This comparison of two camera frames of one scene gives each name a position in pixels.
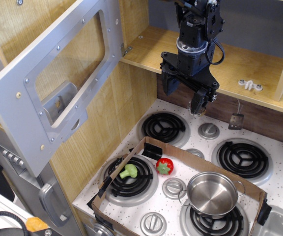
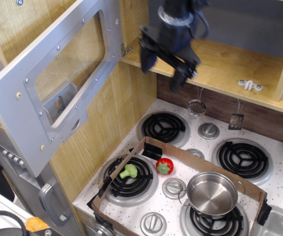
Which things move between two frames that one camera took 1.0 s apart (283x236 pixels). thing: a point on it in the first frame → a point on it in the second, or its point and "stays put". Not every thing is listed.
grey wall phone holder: (57, 102) stays put
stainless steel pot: (212, 194) stays put
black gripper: (192, 70) → (185, 60)
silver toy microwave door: (48, 93) stays put
